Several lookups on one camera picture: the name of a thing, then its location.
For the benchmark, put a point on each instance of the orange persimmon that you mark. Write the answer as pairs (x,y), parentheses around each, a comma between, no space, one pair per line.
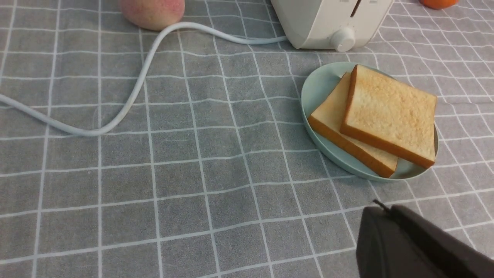
(438,4)

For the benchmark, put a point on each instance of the toast slice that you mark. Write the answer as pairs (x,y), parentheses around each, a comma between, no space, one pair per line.
(391,116)
(326,121)

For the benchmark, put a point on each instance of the white two-slot toaster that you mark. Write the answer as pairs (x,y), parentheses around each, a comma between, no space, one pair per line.
(339,25)

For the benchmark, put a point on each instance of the light green round plate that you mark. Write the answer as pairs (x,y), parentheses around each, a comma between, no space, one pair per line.
(316,88)

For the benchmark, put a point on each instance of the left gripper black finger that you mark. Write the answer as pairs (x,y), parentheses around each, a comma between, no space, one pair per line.
(396,242)

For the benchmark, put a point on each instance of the grey checked tablecloth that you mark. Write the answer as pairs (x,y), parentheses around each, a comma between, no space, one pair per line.
(212,173)

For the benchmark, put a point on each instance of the pink peach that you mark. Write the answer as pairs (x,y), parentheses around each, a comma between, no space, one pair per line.
(153,15)

